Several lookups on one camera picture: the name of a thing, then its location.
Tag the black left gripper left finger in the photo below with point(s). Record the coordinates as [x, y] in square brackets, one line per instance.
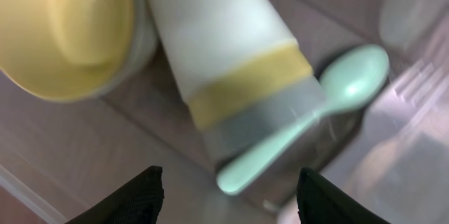
[139, 201]

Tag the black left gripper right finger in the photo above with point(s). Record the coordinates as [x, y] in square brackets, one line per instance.
[321, 202]

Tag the clear plastic container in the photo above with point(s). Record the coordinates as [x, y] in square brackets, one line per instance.
[61, 159]

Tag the grey cup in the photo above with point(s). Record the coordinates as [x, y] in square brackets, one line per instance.
[263, 119]

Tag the mint green spoon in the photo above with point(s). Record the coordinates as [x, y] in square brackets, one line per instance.
[350, 83]

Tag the yellow cup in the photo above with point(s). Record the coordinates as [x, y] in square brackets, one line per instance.
[265, 74]

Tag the white plastic fork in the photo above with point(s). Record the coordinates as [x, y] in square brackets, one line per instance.
[419, 87]

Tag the yellow bowl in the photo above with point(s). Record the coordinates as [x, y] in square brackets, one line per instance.
[64, 50]

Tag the white cup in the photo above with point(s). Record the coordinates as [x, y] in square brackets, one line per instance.
[205, 39]

